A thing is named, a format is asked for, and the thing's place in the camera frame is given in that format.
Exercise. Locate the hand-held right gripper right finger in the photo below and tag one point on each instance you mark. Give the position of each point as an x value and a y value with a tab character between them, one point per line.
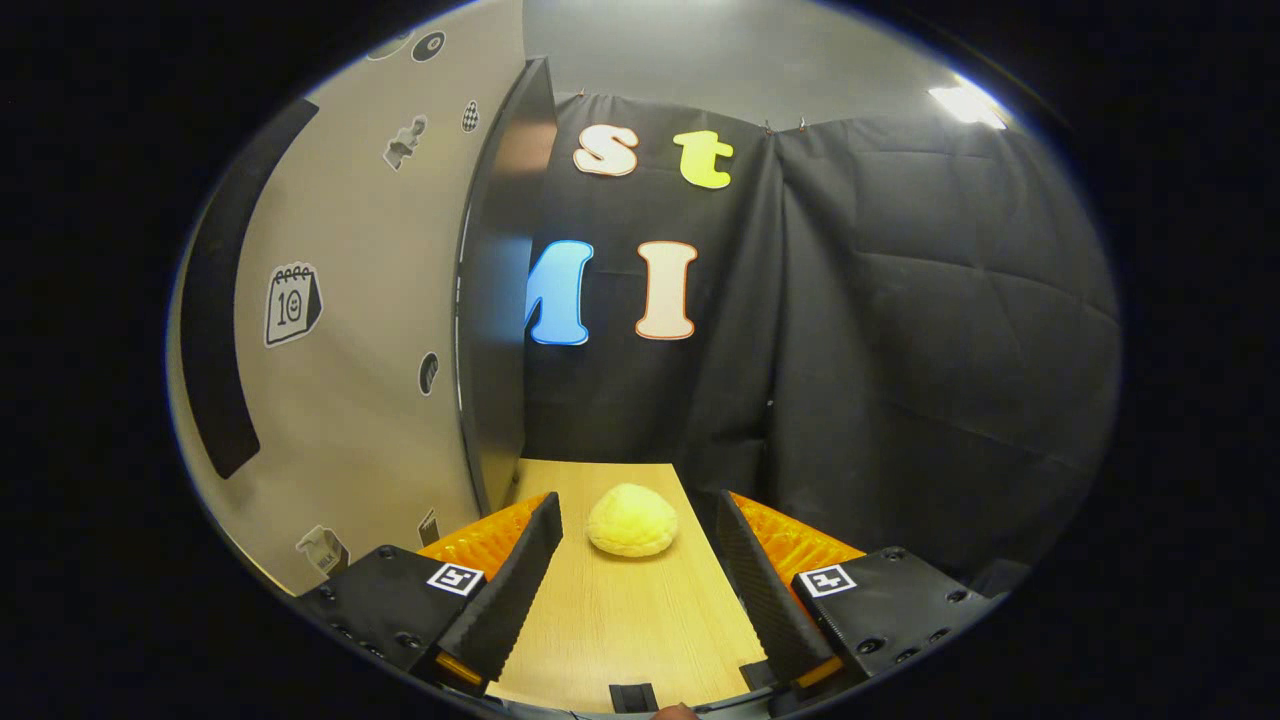
765	590

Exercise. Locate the grey cabinet door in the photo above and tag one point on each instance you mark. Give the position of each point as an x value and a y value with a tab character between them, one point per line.
350	420

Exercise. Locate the yellow round bun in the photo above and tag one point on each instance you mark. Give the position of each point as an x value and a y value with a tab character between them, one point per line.
632	522

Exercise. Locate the black backdrop cloth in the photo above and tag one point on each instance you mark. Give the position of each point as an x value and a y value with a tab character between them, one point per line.
900	350

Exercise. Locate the narrow ceiling light panel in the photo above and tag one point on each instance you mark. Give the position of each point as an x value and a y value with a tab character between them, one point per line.
965	103

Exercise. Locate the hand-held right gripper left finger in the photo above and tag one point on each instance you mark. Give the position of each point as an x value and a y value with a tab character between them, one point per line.
510	590

